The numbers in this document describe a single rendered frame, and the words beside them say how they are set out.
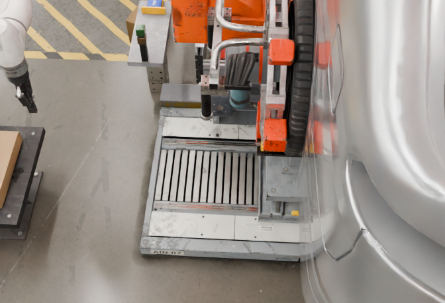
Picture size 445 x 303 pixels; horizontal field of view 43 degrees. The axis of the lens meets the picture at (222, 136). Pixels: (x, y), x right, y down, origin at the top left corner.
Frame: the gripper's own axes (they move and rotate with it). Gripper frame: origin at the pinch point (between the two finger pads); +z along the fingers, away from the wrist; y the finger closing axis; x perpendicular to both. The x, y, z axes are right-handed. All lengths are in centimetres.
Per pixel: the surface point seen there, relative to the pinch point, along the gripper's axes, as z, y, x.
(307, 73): -37, 21, 98
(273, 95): -28, 21, 88
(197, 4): -6, -49, 64
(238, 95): 13, -13, 80
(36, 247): 72, 25, -12
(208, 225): 63, 21, 67
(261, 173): 56, -1, 92
